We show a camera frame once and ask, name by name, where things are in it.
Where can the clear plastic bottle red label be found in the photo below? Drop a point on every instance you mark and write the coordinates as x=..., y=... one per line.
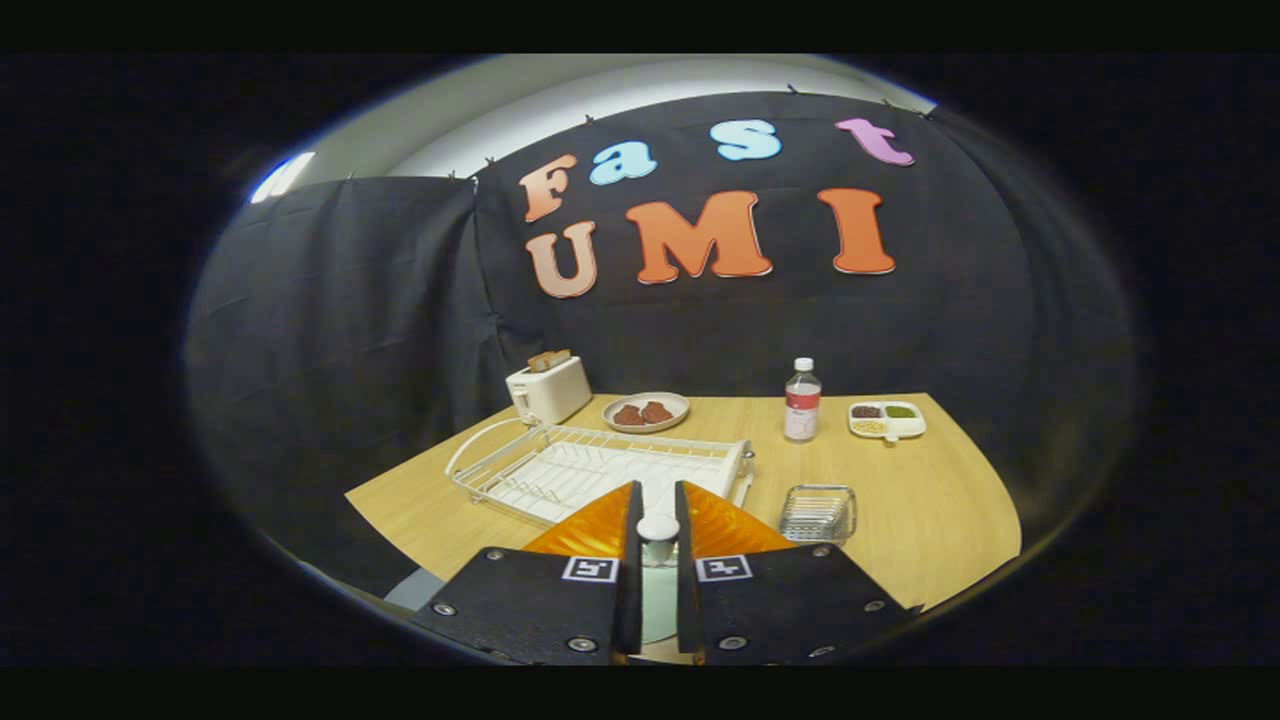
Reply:
x=802, y=410

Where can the small ceiling light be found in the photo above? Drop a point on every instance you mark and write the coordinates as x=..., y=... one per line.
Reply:
x=282, y=176

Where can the green beans pile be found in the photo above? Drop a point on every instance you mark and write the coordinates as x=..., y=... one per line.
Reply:
x=900, y=411

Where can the pale green plate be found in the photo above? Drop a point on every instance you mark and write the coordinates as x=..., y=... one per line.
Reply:
x=657, y=600

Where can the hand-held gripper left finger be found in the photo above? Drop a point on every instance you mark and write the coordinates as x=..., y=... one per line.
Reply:
x=632, y=560

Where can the brown meat piece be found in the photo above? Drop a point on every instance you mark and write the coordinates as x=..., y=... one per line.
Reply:
x=628, y=414
x=657, y=411

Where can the white toaster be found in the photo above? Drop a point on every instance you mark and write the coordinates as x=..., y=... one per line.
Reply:
x=552, y=395

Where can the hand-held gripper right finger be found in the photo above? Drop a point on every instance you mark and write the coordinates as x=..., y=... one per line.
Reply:
x=686, y=560

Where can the toast bread slice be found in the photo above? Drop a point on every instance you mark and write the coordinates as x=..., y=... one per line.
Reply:
x=548, y=360

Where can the beige oval plate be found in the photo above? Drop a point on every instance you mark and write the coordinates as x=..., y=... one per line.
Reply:
x=675, y=400

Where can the yellow beans pile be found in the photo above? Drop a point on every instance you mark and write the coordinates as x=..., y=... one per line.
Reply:
x=869, y=426

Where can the white divided tray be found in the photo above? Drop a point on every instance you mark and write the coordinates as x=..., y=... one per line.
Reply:
x=905, y=427

